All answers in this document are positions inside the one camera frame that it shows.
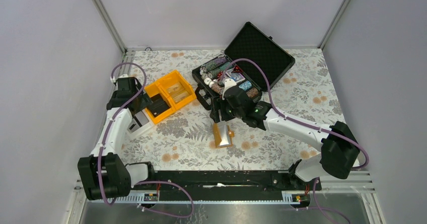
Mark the orange card holder wallet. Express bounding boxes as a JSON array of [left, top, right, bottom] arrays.
[[212, 121, 234, 148]]

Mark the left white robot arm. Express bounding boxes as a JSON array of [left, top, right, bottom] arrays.
[[78, 74, 156, 204]]

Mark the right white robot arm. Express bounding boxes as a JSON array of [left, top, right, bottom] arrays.
[[210, 87, 361, 190]]

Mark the playing card deck box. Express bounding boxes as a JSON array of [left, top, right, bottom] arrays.
[[226, 69, 245, 84]]

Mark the white magnetic stripe card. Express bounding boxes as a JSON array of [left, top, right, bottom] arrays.
[[129, 111, 150, 131]]

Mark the clear plastic card bin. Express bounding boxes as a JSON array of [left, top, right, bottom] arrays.
[[127, 110, 155, 139]]

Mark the yellow divided plastic bin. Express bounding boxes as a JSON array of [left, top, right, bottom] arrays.
[[145, 70, 196, 124]]

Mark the black poker chip case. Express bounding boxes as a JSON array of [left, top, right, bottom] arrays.
[[192, 22, 296, 110]]

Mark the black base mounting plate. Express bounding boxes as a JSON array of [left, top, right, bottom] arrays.
[[133, 170, 322, 202]]

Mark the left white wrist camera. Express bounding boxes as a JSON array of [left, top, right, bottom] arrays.
[[110, 74, 129, 84]]

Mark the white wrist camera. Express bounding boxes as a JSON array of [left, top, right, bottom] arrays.
[[110, 74, 129, 84], [222, 78, 237, 97]]

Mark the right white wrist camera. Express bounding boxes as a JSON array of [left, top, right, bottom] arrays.
[[222, 78, 237, 97]]

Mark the aluminium frame rail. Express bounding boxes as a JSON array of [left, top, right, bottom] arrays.
[[89, 62, 135, 170]]

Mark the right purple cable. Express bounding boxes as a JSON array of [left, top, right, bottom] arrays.
[[218, 58, 370, 224]]

